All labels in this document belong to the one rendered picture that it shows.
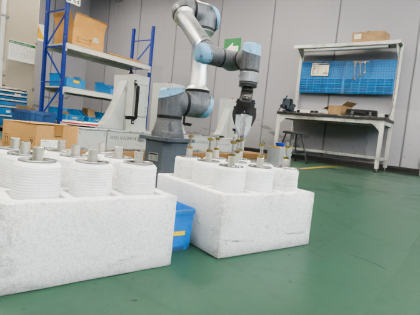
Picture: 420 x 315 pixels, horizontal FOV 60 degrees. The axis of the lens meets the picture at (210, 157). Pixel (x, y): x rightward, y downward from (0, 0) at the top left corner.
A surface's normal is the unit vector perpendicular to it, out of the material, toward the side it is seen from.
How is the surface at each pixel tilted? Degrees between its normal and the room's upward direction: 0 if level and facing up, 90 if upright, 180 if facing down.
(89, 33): 87
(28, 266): 90
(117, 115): 90
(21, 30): 90
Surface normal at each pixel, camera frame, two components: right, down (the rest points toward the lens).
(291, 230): 0.58, 0.12
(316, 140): -0.58, 0.00
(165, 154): 0.15, 0.09
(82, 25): 0.80, 0.30
